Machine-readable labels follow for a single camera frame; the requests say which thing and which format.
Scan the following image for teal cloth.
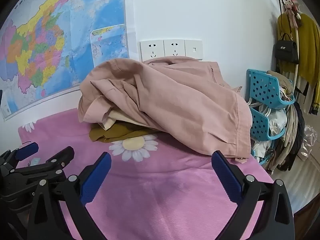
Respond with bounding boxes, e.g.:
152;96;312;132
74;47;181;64
246;69;295;109

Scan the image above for pink floral blanket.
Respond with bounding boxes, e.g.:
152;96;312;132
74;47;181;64
18;109;283;240

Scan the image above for yellow cardigan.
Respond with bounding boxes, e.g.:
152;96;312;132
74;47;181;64
277;12;320;115

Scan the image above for colourful wall map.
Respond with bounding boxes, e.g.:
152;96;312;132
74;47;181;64
0;0;137;122

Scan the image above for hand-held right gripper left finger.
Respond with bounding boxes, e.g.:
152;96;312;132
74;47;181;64
27;152;118;240

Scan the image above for plush bunny toy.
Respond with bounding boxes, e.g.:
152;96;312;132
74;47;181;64
282;0;303;28

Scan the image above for beige folded clothes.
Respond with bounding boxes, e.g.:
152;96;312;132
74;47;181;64
266;70;294;103

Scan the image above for cream garment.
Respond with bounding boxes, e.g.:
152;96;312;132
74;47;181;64
100;109;150;131

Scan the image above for black hanging garment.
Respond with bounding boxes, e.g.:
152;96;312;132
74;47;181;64
282;102;306;172

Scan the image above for beige hanging garment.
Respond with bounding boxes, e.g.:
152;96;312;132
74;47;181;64
265;102;298;173

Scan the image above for blue plastic basket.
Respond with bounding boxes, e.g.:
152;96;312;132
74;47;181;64
249;106;287;142
251;140;275;167

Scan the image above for black handbag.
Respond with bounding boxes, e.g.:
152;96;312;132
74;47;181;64
275;33;300;64

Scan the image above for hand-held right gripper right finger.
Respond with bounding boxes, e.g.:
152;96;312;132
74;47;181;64
211;150;294;240

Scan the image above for white clothes hangers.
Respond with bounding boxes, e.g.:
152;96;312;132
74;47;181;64
246;97;273;117

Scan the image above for mustard brown garment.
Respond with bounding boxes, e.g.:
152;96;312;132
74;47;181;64
89;121;164;143

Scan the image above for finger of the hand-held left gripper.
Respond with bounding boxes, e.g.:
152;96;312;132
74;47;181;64
10;146;75;181
0;142;39;170

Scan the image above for white crumpled clothes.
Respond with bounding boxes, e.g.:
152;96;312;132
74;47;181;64
267;110;287;136

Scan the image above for white wall socket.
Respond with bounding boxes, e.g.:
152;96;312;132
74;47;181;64
163;39;186;58
140;40;165;62

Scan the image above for clear plastic bag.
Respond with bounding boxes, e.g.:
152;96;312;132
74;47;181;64
299;125;318;162

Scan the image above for pink jacket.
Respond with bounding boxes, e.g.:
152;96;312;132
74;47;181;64
78;56;253;165

